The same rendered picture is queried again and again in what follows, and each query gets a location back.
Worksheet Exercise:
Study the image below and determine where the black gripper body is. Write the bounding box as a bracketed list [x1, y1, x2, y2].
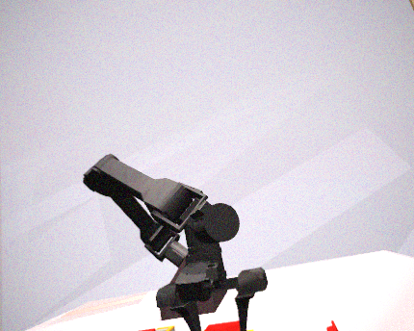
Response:
[156, 242, 268, 308]

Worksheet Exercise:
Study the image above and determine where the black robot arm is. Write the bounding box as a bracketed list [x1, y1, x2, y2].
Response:
[83, 154, 240, 303]

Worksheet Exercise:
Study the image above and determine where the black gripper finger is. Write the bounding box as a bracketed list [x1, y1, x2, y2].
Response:
[234, 293, 255, 331]
[170, 301, 201, 331]

